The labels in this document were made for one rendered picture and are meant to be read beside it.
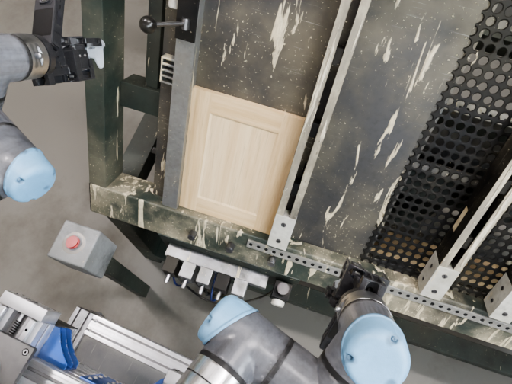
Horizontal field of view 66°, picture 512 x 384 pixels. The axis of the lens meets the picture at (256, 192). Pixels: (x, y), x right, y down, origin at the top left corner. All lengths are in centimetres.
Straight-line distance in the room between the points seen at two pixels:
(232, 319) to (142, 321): 166
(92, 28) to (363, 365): 98
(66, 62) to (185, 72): 33
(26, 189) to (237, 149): 62
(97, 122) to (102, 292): 119
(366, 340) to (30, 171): 51
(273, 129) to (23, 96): 210
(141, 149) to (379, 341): 122
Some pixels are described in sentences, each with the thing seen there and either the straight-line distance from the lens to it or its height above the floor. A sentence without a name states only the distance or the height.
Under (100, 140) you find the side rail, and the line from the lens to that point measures 128.
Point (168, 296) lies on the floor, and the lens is 215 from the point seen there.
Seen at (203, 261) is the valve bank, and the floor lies 74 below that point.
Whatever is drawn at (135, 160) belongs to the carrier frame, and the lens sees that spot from 152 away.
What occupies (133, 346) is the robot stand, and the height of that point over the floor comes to 23.
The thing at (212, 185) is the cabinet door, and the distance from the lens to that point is 122.
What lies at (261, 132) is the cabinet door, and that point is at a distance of 109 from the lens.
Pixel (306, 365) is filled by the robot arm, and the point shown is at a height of 157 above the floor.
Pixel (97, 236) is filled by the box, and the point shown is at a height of 93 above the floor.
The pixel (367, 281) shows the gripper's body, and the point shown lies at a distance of 62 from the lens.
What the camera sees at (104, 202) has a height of 86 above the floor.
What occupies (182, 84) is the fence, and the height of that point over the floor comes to 125.
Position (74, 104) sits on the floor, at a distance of 276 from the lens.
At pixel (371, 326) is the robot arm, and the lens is 49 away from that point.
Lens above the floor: 210
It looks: 67 degrees down
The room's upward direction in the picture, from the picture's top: 6 degrees clockwise
